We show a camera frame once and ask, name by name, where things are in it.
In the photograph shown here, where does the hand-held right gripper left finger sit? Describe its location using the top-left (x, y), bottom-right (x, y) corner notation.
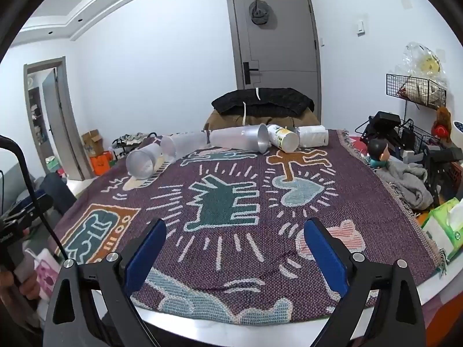
top-left (43, 219), bottom-right (168, 347)

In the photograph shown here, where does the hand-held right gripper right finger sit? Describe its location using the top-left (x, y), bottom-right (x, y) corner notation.
top-left (303, 218), bottom-right (427, 347)

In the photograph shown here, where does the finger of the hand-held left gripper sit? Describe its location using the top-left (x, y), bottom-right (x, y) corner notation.
top-left (6, 193), bottom-right (54, 225)

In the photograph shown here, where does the frosted plastic cup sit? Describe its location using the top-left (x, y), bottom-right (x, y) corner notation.
top-left (209, 123), bottom-right (270, 154)
top-left (125, 142), bottom-right (163, 179)
top-left (160, 132), bottom-right (209, 163)

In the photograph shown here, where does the plain white cup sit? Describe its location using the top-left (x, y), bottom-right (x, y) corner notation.
top-left (297, 125), bottom-right (329, 148)

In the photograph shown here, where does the white cup with yellow label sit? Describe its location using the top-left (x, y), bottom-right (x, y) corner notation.
top-left (267, 123), bottom-right (300, 153)

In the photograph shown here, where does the person's left hand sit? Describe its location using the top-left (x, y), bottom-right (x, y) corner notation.
top-left (0, 268), bottom-right (41, 301)

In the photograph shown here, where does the dark cloth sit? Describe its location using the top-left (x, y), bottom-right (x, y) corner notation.
top-left (38, 172), bottom-right (78, 214)

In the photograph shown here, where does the pink bag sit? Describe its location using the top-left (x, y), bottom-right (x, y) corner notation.
top-left (23, 247), bottom-right (62, 299)

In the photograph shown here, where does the orange bag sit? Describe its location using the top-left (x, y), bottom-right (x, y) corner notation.
top-left (90, 151), bottom-right (114, 176)

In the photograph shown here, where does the cardboard box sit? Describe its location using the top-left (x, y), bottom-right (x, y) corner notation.
top-left (81, 130), bottom-right (104, 158)

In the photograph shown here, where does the grey open door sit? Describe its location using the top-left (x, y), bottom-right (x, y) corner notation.
top-left (23, 56), bottom-right (92, 182)

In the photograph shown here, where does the printed blanket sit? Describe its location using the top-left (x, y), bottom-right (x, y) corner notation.
top-left (54, 129), bottom-right (451, 326)

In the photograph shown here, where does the grey cloth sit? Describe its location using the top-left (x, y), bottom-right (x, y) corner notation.
top-left (376, 159), bottom-right (435, 211)

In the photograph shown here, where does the doll figure with black hair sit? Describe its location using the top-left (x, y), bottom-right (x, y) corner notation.
top-left (367, 138), bottom-right (392, 169)

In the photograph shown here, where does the green tissue box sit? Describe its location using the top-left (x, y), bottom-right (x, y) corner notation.
top-left (421, 198), bottom-right (463, 261)

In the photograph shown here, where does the brown cushion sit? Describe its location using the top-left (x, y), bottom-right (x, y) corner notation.
top-left (202, 110), bottom-right (321, 132)

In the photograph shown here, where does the black folded jacket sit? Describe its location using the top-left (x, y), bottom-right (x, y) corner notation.
top-left (211, 87), bottom-right (315, 117)

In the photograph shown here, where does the brown plush toy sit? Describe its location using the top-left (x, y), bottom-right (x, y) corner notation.
top-left (431, 106), bottom-right (453, 138)

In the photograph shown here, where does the clear plastic flower bag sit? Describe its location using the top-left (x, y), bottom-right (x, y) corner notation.
top-left (395, 41), bottom-right (449, 88)

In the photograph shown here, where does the grey hat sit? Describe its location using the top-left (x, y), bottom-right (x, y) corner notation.
top-left (248, 0), bottom-right (275, 27)

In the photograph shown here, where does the black cable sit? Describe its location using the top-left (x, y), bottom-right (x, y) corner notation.
top-left (0, 135), bottom-right (68, 260)

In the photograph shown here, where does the black floor wire rack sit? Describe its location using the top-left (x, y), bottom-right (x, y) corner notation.
top-left (355, 111), bottom-right (451, 176)

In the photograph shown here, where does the black wire wall basket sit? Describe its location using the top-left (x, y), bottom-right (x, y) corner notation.
top-left (385, 74), bottom-right (448, 111)

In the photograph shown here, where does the black door handle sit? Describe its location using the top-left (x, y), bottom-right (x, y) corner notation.
top-left (242, 62), bottom-right (260, 85)

